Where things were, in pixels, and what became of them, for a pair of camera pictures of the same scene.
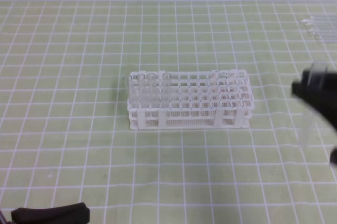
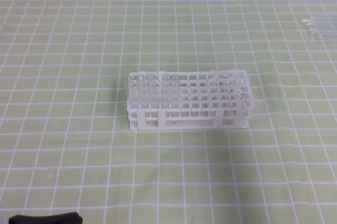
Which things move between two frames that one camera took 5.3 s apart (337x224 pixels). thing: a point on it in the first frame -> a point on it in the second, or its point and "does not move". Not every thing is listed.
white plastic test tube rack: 190,99 does not move
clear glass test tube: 315,128 -> 175,91
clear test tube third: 151,91 does not move
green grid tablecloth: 63,112 does not move
